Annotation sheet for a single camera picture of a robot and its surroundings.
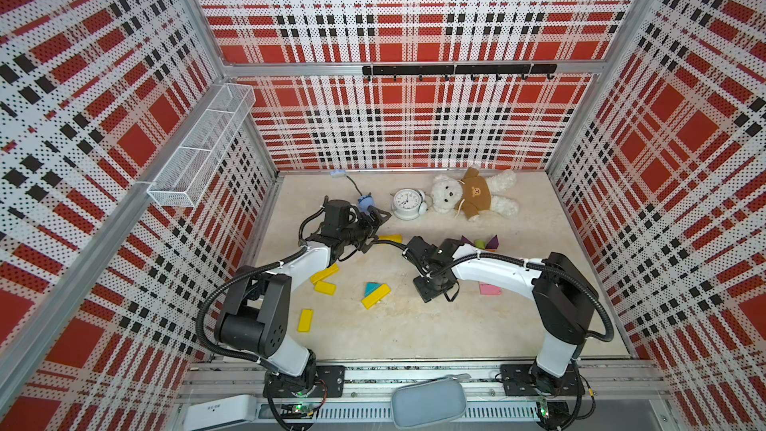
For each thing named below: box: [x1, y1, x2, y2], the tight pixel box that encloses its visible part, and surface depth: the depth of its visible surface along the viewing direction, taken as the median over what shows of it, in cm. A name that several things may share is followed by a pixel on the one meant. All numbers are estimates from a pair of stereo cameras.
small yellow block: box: [314, 281, 338, 297], surface depth 92 cm
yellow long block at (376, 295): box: [361, 283, 392, 311], surface depth 90 cm
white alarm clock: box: [391, 187, 428, 220], surface depth 109 cm
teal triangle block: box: [364, 282, 383, 298], surface depth 90 cm
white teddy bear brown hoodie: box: [429, 164, 519, 223], surface depth 107 cm
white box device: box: [182, 394, 258, 431], surface depth 66 cm
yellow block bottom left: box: [297, 308, 315, 333], surface depth 85 cm
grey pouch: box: [390, 373, 471, 431], surface depth 69 cm
